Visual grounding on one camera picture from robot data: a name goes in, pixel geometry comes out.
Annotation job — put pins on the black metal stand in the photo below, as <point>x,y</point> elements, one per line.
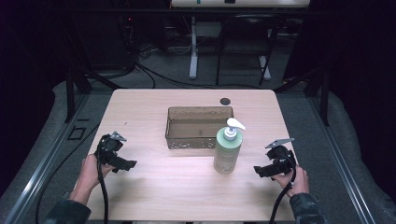
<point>70,93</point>
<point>324,93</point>

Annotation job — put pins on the person's right hand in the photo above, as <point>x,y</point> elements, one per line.
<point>298,183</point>

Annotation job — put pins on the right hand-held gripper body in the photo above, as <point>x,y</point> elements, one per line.
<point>282,157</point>

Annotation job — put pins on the person's left hand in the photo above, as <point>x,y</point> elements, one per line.
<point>90,172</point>

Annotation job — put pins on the brown transparent plastic basket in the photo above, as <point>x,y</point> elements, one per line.
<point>199,124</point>

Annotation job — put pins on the white desk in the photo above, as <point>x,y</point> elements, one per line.
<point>239,3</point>

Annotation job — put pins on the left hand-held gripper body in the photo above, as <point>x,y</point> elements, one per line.
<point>108,148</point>

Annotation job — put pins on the aluminium floor rail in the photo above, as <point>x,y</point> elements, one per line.
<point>339,161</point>
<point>43,168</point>

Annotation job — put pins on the green pump bottle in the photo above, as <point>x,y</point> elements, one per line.
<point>228,152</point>

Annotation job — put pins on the black table grommet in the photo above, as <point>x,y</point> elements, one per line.
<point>225,101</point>

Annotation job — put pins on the black chair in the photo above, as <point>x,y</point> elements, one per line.
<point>246,46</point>

